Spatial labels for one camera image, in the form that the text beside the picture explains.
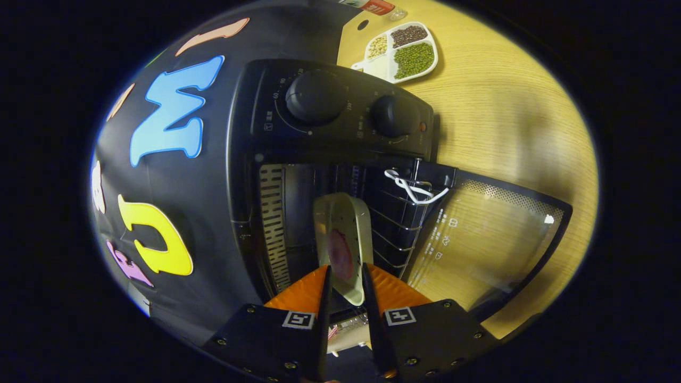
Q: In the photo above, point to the dark red beans pile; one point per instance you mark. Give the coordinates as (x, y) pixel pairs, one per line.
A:
(408, 35)

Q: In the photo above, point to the glass oven door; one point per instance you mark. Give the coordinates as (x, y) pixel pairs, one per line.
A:
(511, 197)

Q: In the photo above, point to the black oven knob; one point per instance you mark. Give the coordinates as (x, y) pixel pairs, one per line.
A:
(315, 98)
(393, 116)

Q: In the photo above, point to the white divided dish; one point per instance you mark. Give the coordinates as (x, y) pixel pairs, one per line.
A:
(380, 66)

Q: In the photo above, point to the clear plastic water bottle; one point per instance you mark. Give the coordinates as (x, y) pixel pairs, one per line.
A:
(379, 6)

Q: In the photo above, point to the green beans pile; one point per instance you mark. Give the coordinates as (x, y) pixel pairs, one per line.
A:
(414, 60)

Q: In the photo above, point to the black electric oven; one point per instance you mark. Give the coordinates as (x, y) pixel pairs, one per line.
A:
(255, 106)

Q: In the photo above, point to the pale beans pile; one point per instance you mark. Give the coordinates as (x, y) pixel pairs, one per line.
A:
(377, 47)

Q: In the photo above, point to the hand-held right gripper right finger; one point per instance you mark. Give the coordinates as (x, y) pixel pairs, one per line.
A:
(378, 340)

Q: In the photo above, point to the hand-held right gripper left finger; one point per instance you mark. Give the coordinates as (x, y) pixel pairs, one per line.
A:
(323, 340)

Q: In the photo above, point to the pink round meat slice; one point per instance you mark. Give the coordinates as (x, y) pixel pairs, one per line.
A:
(340, 255)

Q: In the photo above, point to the small cream square plate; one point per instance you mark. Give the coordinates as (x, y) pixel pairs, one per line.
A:
(351, 223)

